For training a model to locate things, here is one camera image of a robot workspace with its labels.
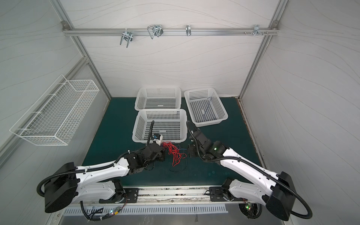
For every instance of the metal hook clamp right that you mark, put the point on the metal hook clamp right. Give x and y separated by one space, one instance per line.
256 32

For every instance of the metal hook clamp left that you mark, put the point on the metal hook clamp left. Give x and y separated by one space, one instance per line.
127 37

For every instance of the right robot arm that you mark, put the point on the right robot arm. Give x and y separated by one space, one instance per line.
274 191

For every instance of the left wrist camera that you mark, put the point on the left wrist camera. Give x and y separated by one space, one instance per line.
158 139

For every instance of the white wire wall basket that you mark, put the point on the white wire wall basket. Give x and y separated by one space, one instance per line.
54 118

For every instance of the green table mat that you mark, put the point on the green table mat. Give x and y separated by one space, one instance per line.
114 137

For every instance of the metal hook clamp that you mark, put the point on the metal hook clamp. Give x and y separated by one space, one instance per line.
127 37
256 32

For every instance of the back right white basket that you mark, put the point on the back right white basket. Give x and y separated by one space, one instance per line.
205 107

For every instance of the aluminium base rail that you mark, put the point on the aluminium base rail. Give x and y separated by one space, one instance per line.
176 194

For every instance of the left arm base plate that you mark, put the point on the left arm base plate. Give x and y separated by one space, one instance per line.
129 195

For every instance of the back left white basket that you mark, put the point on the back left white basket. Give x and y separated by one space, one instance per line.
163 97

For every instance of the small metal bracket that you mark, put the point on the small metal bracket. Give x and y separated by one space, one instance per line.
188 30

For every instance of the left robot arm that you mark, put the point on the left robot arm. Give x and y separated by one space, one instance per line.
72 184

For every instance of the white slotted cable duct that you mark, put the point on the white slotted cable duct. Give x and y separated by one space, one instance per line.
183 209

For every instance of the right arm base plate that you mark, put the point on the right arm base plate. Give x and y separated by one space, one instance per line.
221 194

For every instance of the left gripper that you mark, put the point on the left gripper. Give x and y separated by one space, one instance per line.
162 152

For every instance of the front white perforated basket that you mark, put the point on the front white perforated basket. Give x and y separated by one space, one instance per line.
170 123

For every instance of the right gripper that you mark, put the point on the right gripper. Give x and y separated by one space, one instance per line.
193 149

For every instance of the aluminium cross rail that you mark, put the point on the aluminium cross rail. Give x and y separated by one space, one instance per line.
167 32

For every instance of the metal u-bolt clamp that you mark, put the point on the metal u-bolt clamp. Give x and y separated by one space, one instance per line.
155 30

